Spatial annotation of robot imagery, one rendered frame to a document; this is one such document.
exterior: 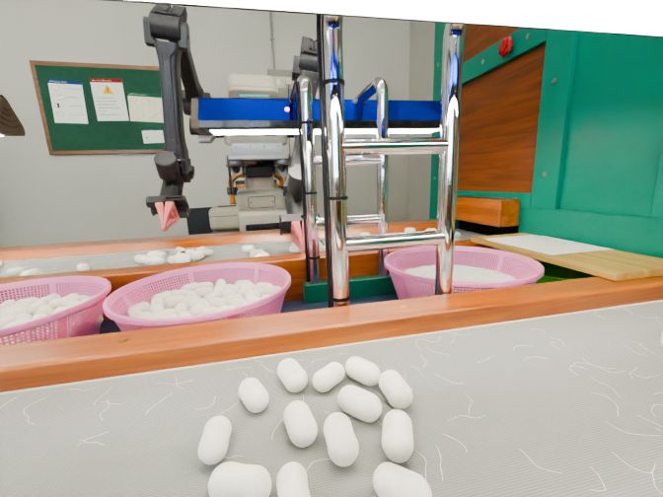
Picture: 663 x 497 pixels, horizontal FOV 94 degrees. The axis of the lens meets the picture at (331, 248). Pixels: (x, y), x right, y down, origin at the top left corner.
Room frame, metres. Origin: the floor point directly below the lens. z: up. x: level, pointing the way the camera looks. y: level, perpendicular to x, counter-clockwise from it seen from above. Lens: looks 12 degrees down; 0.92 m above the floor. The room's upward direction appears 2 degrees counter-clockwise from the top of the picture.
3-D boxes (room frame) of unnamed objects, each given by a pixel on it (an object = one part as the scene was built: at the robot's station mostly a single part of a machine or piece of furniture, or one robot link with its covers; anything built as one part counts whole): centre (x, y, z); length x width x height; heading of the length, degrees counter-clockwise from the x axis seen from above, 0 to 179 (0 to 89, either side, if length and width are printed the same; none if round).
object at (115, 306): (0.47, 0.20, 0.72); 0.27 x 0.27 x 0.10
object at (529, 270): (0.56, -0.23, 0.72); 0.27 x 0.27 x 0.10
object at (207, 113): (0.80, -0.01, 1.08); 0.62 x 0.08 x 0.07; 101
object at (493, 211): (0.94, -0.43, 0.83); 0.30 x 0.06 x 0.07; 11
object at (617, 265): (0.60, -0.45, 0.77); 0.33 x 0.15 x 0.01; 11
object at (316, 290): (0.72, -0.02, 0.90); 0.20 x 0.19 x 0.45; 101
